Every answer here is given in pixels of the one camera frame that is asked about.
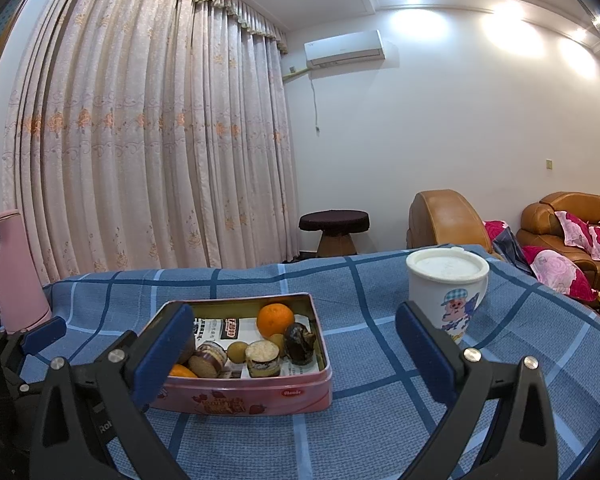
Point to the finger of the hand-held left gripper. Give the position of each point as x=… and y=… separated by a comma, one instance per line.
x=45, y=335

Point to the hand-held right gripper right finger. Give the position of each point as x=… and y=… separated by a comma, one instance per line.
x=422, y=345

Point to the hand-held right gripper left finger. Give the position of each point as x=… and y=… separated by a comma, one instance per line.
x=162, y=355

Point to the orange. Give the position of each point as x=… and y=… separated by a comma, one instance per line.
x=182, y=371
x=275, y=321

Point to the green-brown longan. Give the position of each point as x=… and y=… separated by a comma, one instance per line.
x=238, y=351
x=278, y=342

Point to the pink tin box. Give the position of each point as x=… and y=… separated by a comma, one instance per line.
x=240, y=400

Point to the dark chocolate pastry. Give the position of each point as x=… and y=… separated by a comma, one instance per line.
x=297, y=342

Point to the small brown jar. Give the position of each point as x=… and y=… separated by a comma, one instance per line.
x=205, y=362

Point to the white cartoon cup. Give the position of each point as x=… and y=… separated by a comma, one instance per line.
x=440, y=305

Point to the pink chair back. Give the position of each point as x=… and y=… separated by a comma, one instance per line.
x=20, y=270

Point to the white cup lid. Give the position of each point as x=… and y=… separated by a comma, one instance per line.
x=447, y=264

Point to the blue plaid blanket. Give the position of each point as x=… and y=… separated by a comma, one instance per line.
x=360, y=410

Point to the printed paper leaflet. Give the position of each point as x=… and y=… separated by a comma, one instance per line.
x=250, y=332

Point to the small cream jar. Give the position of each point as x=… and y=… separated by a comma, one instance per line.
x=262, y=357

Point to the brown leather armchair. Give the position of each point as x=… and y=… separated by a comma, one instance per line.
x=445, y=220

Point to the dark cloth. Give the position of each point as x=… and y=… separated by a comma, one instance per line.
x=512, y=252

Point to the pink floral pillow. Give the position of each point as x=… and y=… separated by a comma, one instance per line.
x=560, y=272
x=495, y=235
x=587, y=235

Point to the dark brown round stool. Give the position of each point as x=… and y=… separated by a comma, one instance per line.
x=332, y=221

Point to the brown leather sofa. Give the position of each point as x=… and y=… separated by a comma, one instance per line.
x=540, y=215

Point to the pink floral curtain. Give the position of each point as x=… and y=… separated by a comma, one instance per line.
x=155, y=135

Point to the white air conditioner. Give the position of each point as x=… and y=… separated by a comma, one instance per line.
x=342, y=49

